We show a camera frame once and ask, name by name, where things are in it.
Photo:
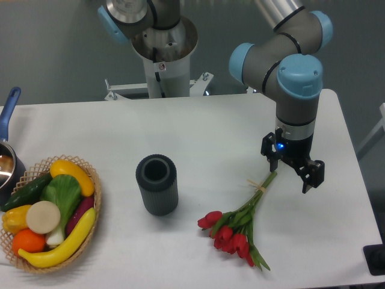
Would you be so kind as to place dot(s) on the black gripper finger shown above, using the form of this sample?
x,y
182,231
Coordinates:
x,y
312,174
268,149

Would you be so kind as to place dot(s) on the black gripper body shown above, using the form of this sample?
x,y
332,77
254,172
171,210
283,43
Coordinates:
x,y
295,153

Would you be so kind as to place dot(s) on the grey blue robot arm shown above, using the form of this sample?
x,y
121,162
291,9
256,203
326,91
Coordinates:
x,y
283,69

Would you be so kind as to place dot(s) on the red tulip bouquet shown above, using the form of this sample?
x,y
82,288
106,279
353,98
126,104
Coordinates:
x,y
233,231

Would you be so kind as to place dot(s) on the black device at table edge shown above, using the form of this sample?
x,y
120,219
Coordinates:
x,y
374,255

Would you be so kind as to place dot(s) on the dark grey ribbed vase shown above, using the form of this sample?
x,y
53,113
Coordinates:
x,y
156,176

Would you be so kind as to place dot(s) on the purple sweet potato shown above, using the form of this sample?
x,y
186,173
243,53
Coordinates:
x,y
83,206

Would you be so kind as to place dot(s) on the green bok choy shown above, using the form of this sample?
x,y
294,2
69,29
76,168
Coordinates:
x,y
65,192

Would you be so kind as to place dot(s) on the yellow squash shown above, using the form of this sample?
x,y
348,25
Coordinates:
x,y
66,167

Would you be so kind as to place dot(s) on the yellow banana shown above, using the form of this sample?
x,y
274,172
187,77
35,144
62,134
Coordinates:
x,y
67,248

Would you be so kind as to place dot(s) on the woven wicker basket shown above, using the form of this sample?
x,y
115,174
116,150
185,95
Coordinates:
x,y
33,172

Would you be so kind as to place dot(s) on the beige round disc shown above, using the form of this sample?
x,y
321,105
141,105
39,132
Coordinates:
x,y
43,217

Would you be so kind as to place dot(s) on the green cucumber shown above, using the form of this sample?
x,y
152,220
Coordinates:
x,y
28,194

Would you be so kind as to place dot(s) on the orange fruit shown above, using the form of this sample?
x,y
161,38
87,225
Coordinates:
x,y
29,241

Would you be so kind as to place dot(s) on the yellow bell pepper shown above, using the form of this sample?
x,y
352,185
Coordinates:
x,y
14,220

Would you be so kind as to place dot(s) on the white frame at right edge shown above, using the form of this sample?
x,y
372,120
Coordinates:
x,y
372,138

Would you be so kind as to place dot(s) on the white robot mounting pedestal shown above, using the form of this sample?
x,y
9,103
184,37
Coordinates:
x,y
166,58

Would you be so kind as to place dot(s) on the blue handled saucepan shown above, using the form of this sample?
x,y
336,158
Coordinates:
x,y
12,168

